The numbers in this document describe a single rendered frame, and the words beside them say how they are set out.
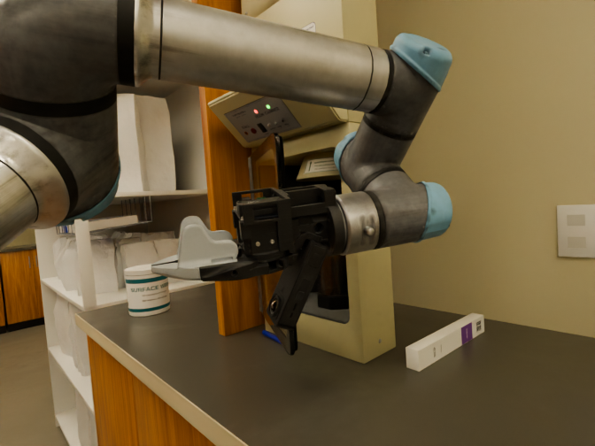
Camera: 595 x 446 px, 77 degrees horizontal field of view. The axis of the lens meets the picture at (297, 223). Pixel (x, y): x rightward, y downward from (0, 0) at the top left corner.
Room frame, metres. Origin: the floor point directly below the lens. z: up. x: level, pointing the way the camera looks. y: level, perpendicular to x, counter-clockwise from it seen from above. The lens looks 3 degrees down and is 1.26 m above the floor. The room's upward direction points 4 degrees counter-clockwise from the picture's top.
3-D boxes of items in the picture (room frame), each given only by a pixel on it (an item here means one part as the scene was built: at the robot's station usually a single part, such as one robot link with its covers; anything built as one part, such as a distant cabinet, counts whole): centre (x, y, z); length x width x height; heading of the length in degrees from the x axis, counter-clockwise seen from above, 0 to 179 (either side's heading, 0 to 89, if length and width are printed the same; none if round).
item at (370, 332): (0.92, -0.10, 1.33); 0.32 x 0.25 x 0.77; 42
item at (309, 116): (0.80, 0.04, 1.46); 0.32 x 0.12 x 0.10; 42
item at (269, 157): (0.79, 0.06, 1.19); 0.30 x 0.01 x 0.40; 15
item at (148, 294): (1.23, 0.51, 1.02); 0.13 x 0.13 x 0.15
